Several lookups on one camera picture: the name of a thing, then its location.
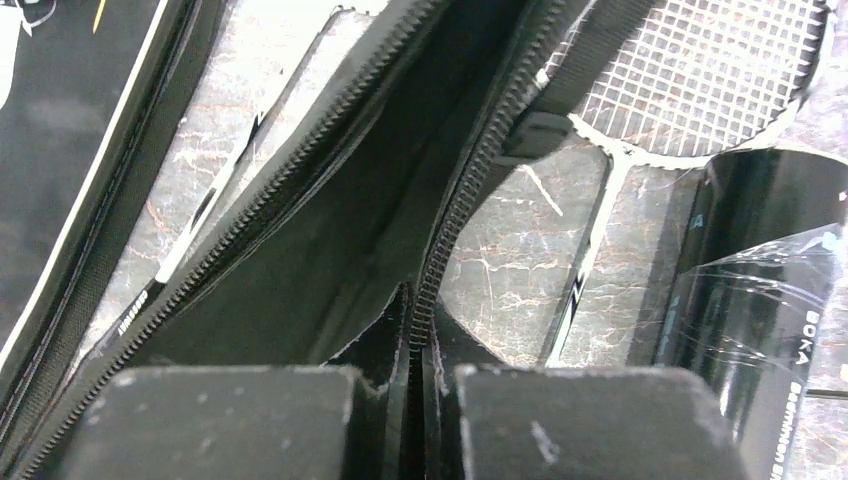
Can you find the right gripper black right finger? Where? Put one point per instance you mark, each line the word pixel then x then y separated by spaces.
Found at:
pixel 488 420

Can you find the black crossway racket bag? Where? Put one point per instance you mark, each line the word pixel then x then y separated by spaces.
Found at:
pixel 368 195

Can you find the black sport racket bag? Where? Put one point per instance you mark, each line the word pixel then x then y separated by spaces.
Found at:
pixel 65 69

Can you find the black white shaft racket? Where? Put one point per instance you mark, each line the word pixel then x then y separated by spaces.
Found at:
pixel 696 79

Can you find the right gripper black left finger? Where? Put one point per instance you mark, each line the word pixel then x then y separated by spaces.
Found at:
pixel 341 420

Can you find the black shuttlecock tube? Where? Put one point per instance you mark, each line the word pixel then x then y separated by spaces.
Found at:
pixel 764 247

